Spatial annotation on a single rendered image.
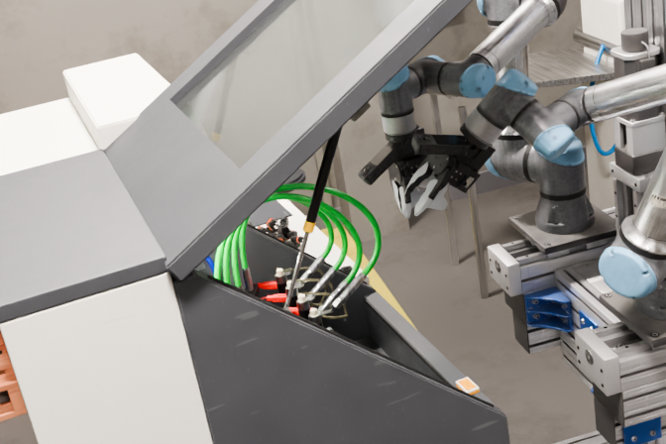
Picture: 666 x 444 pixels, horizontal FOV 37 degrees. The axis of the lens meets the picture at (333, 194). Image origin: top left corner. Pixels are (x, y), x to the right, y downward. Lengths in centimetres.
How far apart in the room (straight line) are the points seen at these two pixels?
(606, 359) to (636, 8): 78
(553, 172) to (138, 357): 123
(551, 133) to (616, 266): 29
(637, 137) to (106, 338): 125
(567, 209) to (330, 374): 95
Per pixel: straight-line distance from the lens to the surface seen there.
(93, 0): 488
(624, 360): 216
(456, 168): 207
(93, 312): 166
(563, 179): 252
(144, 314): 168
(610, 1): 439
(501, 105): 203
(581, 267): 260
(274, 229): 293
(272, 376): 179
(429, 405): 196
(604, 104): 207
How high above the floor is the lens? 214
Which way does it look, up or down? 22 degrees down
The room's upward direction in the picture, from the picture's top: 10 degrees counter-clockwise
